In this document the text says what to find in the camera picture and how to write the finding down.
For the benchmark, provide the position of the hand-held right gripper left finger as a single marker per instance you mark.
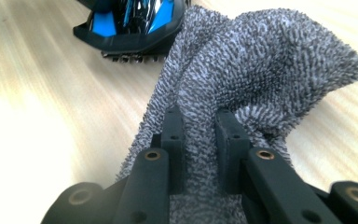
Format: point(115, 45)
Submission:
point(172, 146)

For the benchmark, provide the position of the blue toy car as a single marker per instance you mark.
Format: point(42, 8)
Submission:
point(130, 25)

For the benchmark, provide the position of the grey cloth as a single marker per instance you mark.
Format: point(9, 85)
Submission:
point(248, 68)

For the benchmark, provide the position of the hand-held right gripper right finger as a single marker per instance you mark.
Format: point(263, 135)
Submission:
point(231, 149)

